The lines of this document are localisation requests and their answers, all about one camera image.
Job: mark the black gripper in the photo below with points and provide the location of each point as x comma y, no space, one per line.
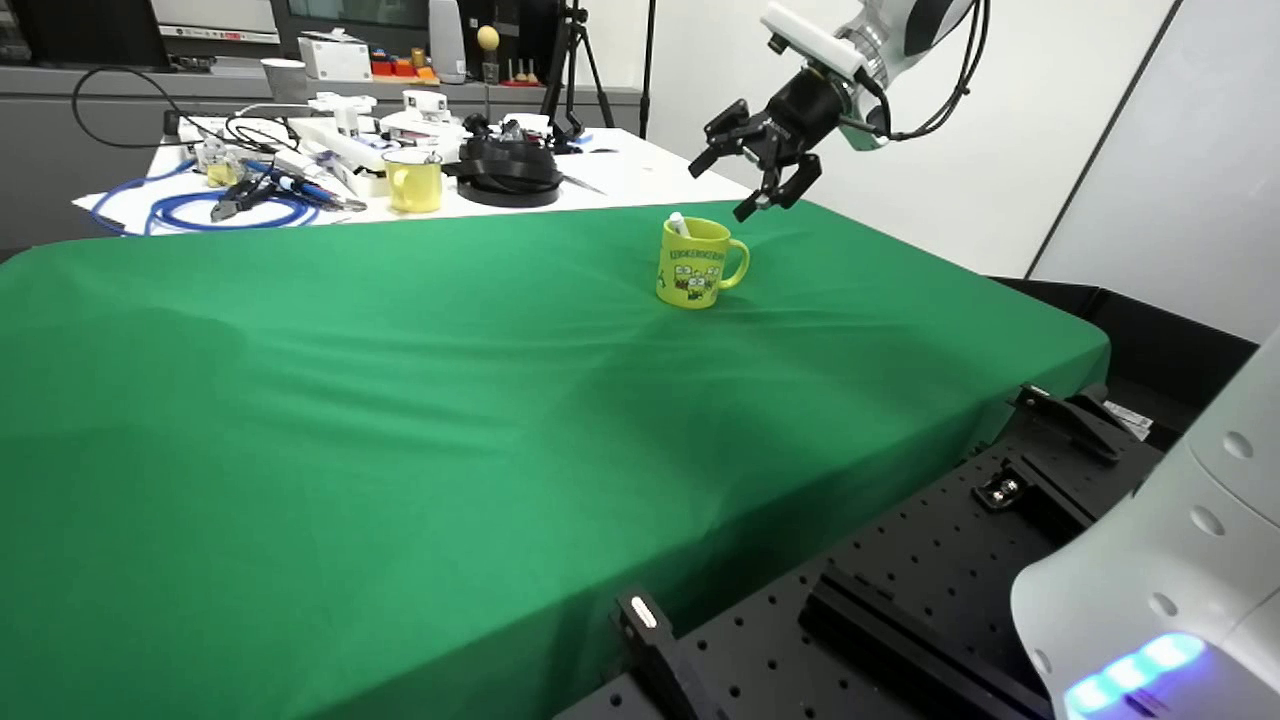
806,112

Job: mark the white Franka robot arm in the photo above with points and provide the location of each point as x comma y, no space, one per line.
1175,563

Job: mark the yellow cartoon mug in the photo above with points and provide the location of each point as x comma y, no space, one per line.
689,275

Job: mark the black vertical pole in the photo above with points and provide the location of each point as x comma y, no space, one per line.
650,65

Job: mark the black round headset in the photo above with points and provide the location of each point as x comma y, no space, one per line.
506,164

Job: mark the wooden ball on stand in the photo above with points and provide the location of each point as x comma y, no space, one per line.
489,36

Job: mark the white device with lid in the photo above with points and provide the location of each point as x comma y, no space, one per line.
423,120

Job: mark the translucent yellow cup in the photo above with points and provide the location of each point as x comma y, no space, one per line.
414,187

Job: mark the black toggle clamp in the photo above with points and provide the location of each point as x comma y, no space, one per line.
1083,421

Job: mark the dark computer monitor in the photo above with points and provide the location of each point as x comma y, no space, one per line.
355,18

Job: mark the small white box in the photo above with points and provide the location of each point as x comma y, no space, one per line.
334,56

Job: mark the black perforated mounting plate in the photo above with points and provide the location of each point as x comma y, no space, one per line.
921,563

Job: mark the green table cloth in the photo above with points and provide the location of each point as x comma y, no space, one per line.
403,452

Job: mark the black clamp with white label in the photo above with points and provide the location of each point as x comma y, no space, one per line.
650,632

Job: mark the black office chair back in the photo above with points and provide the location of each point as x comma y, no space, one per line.
94,24

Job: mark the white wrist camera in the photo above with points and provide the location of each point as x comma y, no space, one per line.
809,36

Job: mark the black camera tripod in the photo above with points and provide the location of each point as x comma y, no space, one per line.
576,61

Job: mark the black bracket with metal screw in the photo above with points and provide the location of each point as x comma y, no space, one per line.
1021,486

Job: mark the long black bar bracket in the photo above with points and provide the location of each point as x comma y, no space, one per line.
904,642

